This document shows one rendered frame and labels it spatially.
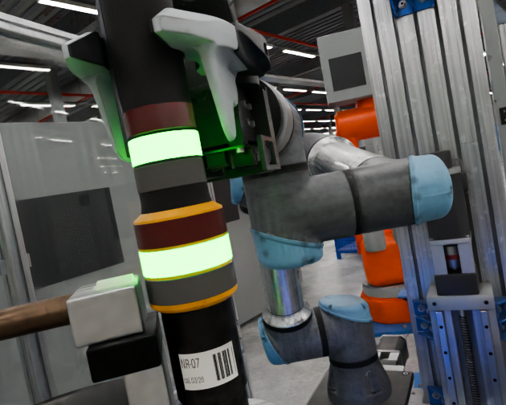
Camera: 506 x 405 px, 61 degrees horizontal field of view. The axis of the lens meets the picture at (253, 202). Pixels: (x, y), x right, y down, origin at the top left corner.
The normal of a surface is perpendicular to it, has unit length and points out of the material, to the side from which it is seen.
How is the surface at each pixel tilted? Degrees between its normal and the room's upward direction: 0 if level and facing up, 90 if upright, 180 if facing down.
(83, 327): 90
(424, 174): 65
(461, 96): 90
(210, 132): 90
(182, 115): 90
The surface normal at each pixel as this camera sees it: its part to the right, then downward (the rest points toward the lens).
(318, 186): -0.12, -0.59
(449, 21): -0.44, 0.13
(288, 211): 0.04, 0.00
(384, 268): -0.18, 0.09
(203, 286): 0.38, -0.02
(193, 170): 0.78, -0.11
